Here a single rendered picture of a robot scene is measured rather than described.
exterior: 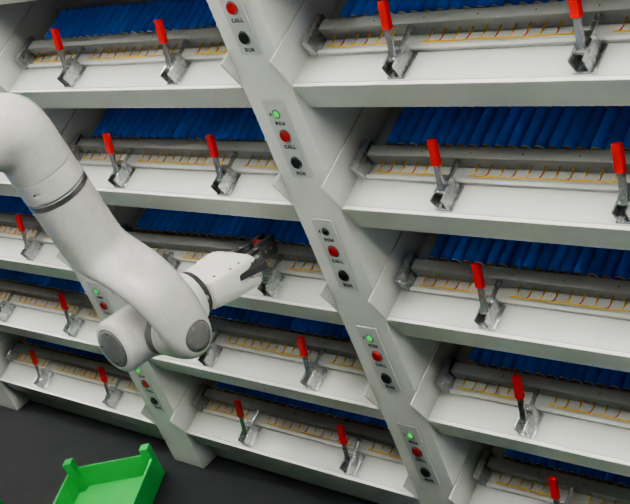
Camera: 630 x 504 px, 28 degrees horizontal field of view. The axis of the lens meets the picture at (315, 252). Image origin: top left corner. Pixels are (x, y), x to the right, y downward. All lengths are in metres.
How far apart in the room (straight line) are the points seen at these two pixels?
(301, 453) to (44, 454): 0.79
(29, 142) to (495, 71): 0.60
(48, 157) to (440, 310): 0.58
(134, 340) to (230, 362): 0.50
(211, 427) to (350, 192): 0.86
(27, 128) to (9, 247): 1.01
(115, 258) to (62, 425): 1.27
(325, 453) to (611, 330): 0.79
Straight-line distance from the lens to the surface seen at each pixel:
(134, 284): 1.71
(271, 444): 2.35
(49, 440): 2.93
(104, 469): 2.65
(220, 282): 1.86
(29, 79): 2.18
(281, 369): 2.16
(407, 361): 1.87
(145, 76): 1.92
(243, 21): 1.65
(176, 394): 2.48
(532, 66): 1.42
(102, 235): 1.72
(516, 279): 1.70
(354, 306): 1.84
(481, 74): 1.45
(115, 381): 2.75
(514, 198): 1.56
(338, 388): 2.05
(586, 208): 1.50
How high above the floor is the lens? 1.41
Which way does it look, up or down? 26 degrees down
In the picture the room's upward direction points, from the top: 23 degrees counter-clockwise
